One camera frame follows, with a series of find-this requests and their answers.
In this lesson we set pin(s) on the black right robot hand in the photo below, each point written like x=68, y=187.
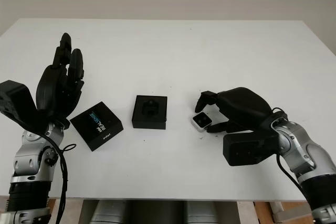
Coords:
x=244, y=106

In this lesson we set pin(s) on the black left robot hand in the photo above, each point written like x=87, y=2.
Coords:
x=52, y=90

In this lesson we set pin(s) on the small silver depth camera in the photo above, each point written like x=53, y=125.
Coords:
x=200, y=121

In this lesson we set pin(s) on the black RealSense box lid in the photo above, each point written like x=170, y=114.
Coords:
x=105, y=119

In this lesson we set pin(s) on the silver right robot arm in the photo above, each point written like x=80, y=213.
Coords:
x=302, y=145

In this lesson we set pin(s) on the black box base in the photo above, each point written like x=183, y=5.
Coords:
x=137, y=123

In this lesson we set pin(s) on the silver right robot thigh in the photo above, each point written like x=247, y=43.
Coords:
x=199, y=213

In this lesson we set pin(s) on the silver robot thigh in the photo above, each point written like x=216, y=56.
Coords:
x=107, y=213
x=199, y=213

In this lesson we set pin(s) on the silver left robot thigh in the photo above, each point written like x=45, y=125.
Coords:
x=107, y=213

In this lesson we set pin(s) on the dark robot waist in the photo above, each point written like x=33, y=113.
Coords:
x=155, y=213

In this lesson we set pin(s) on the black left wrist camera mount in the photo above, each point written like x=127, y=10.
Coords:
x=13, y=96

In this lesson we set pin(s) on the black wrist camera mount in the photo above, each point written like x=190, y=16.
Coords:
x=13, y=96
x=244, y=150

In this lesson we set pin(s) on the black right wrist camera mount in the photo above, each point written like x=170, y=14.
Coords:
x=244, y=150

